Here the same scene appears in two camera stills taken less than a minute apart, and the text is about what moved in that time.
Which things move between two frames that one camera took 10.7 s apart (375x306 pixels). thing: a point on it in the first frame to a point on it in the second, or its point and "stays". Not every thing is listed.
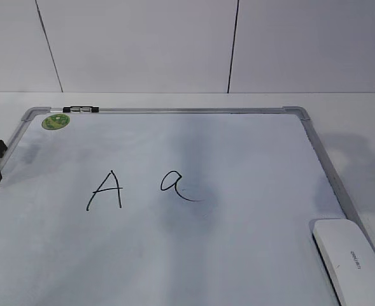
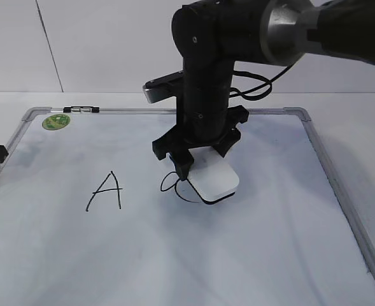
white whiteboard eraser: x=355 y=271 to x=212 y=176
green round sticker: x=55 y=121 stays
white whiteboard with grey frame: x=161 y=206 stays
